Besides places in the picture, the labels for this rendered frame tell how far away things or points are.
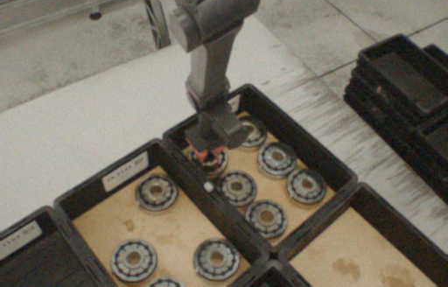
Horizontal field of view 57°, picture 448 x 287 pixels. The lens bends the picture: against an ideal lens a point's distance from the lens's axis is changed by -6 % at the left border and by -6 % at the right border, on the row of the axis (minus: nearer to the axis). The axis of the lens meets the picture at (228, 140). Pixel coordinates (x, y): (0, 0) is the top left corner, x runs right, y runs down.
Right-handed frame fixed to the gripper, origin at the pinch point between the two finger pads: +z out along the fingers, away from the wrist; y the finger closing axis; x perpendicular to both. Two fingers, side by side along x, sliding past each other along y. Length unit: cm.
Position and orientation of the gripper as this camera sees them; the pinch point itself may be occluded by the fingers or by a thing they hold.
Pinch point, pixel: (207, 154)
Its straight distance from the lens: 108.4
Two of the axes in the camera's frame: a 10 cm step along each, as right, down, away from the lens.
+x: -5.7, -6.9, 4.5
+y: 8.2, -4.1, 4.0
